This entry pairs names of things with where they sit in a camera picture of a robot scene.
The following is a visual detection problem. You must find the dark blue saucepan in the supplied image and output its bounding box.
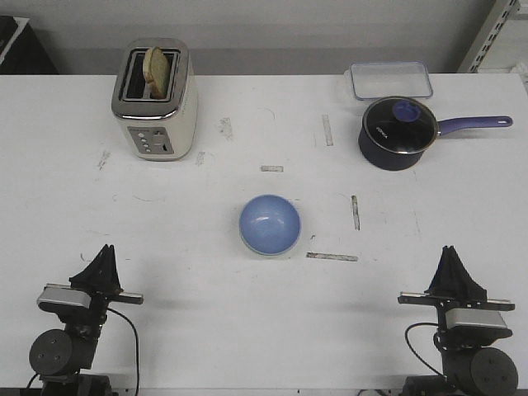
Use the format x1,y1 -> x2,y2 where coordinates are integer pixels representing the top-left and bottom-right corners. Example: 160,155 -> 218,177
358,96 -> 513,171

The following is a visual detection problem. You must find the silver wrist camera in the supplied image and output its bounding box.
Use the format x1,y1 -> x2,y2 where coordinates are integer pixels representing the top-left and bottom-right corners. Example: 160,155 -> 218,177
445,308 -> 507,329
37,285 -> 92,316

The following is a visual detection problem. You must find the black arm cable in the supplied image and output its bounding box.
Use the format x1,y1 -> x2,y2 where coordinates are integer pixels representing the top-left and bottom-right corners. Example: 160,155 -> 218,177
106,307 -> 139,391
404,322 -> 449,379

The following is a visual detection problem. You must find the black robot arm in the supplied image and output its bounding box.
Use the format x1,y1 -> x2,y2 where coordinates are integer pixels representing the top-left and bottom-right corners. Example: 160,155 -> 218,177
29,244 -> 144,395
398,246 -> 519,395

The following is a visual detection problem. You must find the green bowl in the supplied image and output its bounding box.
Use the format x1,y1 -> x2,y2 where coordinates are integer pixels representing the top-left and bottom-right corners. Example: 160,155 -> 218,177
247,247 -> 292,258

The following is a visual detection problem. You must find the cream two-slot toaster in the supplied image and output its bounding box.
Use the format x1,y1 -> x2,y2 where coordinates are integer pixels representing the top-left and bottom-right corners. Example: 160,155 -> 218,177
111,38 -> 198,161

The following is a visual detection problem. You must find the blue bowl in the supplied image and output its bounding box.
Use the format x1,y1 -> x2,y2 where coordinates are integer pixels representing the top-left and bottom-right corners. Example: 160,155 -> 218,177
238,195 -> 301,252

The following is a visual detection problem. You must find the white metal shelf upright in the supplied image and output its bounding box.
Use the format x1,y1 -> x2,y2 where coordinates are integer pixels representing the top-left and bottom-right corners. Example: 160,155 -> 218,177
457,0 -> 527,78

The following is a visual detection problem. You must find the glass pot lid blue knob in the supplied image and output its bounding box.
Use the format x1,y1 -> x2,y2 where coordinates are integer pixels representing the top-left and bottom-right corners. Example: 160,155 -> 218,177
363,96 -> 439,154

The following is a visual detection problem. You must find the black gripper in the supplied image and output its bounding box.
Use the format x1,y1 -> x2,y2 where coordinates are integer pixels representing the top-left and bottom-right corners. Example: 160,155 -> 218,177
398,246 -> 516,326
45,244 -> 144,330

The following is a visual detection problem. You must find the clear plastic food container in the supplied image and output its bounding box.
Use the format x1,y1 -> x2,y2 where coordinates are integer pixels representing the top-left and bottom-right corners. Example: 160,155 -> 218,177
348,61 -> 433,101

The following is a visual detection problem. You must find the slice of toast bread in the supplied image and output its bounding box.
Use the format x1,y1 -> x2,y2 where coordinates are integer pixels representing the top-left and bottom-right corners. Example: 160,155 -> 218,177
142,46 -> 170,100

